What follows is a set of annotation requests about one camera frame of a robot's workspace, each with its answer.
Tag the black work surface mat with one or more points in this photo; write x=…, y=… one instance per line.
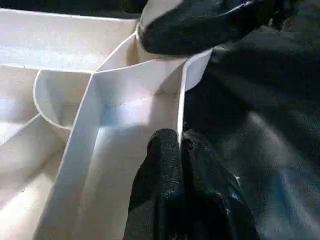
x=262, y=100

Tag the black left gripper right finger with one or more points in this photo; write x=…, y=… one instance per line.
x=212, y=200

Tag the white plastic table leg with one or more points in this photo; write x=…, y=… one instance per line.
x=162, y=10

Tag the white plastic table top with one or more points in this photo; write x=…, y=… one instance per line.
x=62, y=50

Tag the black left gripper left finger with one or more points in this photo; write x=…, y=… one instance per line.
x=160, y=190

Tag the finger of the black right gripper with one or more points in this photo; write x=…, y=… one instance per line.
x=195, y=30

